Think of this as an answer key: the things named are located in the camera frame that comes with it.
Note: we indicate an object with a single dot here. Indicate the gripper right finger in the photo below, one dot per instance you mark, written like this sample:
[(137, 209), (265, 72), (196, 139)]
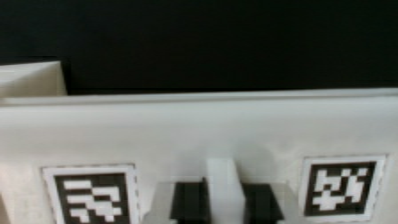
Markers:
[(262, 212)]

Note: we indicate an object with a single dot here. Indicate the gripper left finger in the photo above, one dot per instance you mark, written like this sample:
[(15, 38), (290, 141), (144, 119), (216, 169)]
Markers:
[(191, 203)]

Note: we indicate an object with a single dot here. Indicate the white cabinet door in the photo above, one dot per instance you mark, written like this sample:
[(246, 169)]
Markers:
[(95, 157)]

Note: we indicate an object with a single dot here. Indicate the white cabinet body box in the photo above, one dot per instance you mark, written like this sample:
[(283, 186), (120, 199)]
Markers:
[(33, 87)]

